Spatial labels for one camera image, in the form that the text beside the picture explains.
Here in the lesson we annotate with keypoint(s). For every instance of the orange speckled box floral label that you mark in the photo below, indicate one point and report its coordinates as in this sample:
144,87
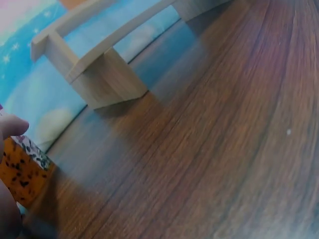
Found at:
22,171

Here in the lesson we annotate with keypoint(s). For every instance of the light wooden rack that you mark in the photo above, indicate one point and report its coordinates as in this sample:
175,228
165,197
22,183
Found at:
104,77

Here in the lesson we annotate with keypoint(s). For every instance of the person's left hand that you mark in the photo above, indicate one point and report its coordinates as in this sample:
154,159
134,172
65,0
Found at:
7,211

